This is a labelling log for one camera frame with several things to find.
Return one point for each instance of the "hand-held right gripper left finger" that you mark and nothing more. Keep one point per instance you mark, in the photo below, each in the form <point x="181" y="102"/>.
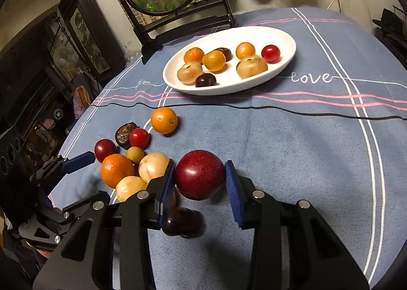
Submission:
<point x="167" y="188"/>

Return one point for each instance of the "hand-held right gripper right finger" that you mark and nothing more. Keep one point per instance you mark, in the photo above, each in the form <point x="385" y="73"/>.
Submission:
<point x="233" y="194"/>

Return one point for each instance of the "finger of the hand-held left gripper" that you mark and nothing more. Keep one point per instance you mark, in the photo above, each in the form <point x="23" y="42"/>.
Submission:
<point x="79" y="210"/>
<point x="78" y="162"/>

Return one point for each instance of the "cream plum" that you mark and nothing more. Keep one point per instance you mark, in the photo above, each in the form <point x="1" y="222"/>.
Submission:
<point x="128" y="188"/>
<point x="152" y="166"/>

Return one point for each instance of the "small dark red plum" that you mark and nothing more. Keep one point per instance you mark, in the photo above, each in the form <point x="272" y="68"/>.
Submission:
<point x="105" y="149"/>

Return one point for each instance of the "large red plum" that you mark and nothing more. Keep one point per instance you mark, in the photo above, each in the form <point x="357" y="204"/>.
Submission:
<point x="200" y="174"/>

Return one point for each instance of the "dark purple plum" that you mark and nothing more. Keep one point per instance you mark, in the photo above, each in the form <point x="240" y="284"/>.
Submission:
<point x="205" y="80"/>
<point x="182" y="221"/>

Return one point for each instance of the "large orange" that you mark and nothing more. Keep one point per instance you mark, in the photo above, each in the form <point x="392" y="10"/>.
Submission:
<point x="116" y="169"/>

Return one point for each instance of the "green-orange persimmon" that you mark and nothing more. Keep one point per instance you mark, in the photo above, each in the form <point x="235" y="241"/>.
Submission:
<point x="135" y="154"/>

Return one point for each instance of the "dark brown mangosteen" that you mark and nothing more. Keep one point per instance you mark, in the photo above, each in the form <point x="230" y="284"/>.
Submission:
<point x="123" y="132"/>
<point x="226" y="53"/>

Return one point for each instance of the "red tomato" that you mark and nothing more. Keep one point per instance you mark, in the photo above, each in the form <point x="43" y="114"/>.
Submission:
<point x="140" y="138"/>
<point x="271" y="53"/>

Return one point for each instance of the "small orange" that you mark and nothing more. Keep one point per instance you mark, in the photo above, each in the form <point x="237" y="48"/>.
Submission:
<point x="163" y="120"/>

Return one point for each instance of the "tan mangosteen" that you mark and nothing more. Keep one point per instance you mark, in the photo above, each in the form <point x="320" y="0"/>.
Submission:
<point x="189" y="73"/>

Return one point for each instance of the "large beige tomato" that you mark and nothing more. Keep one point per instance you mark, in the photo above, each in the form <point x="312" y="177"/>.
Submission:
<point x="251" y="67"/>

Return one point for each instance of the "orange mandarin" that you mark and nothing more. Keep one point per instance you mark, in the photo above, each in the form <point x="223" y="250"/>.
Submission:
<point x="194" y="54"/>

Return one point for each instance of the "white oval plate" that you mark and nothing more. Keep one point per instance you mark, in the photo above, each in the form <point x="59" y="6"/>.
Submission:
<point x="229" y="38"/>

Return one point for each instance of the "pink cloth bag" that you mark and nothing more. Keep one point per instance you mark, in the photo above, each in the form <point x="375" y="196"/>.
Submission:
<point x="81" y="102"/>

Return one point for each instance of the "blue striped tablecloth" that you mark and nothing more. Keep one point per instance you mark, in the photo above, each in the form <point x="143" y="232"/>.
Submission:
<point x="286" y="150"/>

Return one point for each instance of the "white floor fan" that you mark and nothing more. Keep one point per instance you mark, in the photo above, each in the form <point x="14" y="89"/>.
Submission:
<point x="65" y="58"/>

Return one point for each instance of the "dark wooden framed painting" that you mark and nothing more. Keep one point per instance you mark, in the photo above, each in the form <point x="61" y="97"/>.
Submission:
<point x="86" y="32"/>

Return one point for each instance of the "black hat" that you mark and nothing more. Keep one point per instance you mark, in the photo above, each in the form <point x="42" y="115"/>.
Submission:
<point x="388" y="19"/>

